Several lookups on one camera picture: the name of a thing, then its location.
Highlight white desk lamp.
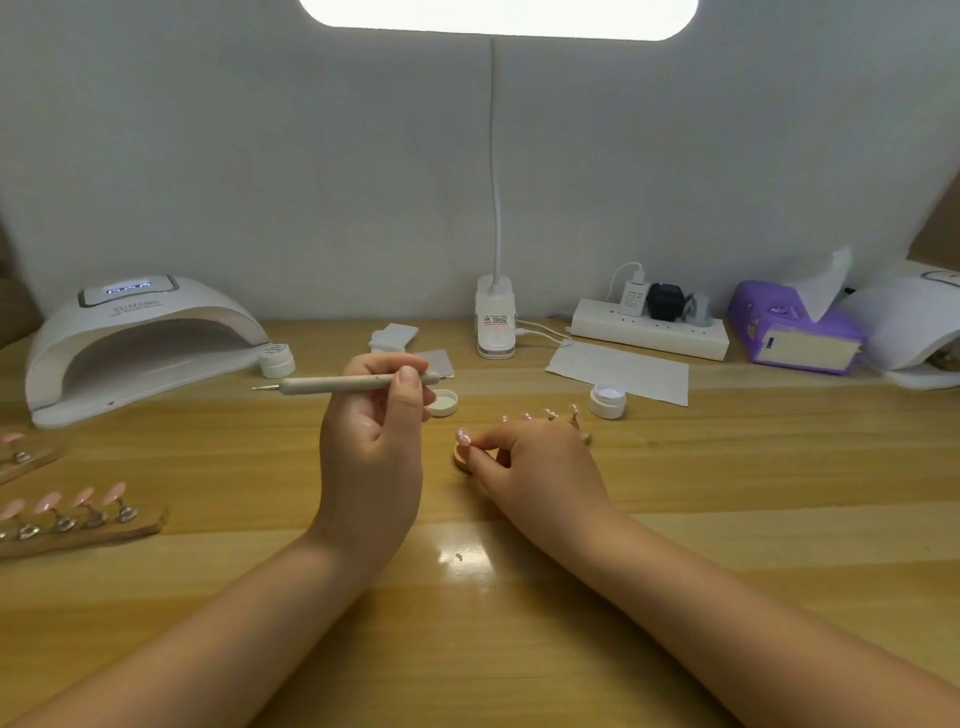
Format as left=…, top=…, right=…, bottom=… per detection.
left=298, top=0, right=701, bottom=359

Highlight white charger plug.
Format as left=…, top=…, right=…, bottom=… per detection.
left=618, top=276, right=653, bottom=317

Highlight person's left forearm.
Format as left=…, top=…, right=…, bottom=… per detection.
left=15, top=532, right=389, bottom=728

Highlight black plug adapter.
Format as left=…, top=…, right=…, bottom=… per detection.
left=645, top=282, right=689, bottom=323

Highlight wooden nail holder strip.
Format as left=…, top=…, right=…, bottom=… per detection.
left=454, top=405, right=594, bottom=470

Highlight white tissue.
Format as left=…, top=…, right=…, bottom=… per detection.
left=793, top=246, right=854, bottom=323

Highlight white paper sheet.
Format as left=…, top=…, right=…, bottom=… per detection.
left=546, top=340, right=692, bottom=408

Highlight purple tissue box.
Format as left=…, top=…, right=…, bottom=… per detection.
left=729, top=280, right=867, bottom=375

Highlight brown wooden board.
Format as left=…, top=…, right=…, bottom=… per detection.
left=907, top=168, right=960, bottom=272

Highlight white gel jar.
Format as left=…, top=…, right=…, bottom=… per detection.
left=588, top=384, right=629, bottom=420

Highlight white nail lamp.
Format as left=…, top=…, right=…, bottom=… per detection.
left=25, top=273, right=275, bottom=431
left=840, top=259, right=960, bottom=392

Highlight person's left hand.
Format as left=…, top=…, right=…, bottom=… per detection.
left=307, top=352, right=440, bottom=579

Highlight small closed white jar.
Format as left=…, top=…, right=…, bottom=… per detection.
left=259, top=342, right=299, bottom=380

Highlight stack of white cotton pads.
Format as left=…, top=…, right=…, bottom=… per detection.
left=369, top=322, right=420, bottom=354

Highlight person's right hand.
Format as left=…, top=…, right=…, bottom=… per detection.
left=454, top=417, right=620, bottom=569

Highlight brown cardboard box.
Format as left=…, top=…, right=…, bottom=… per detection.
left=0, top=225, right=44, bottom=350

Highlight person's right forearm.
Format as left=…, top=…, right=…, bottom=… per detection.
left=577, top=513, right=960, bottom=728

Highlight wooden stands with pink nails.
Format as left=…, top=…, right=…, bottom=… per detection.
left=0, top=432, right=168, bottom=563

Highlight white power strip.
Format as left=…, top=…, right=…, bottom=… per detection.
left=570, top=297, right=732, bottom=363

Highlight grey dotting pen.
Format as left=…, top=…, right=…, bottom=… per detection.
left=252, top=372, right=446, bottom=396

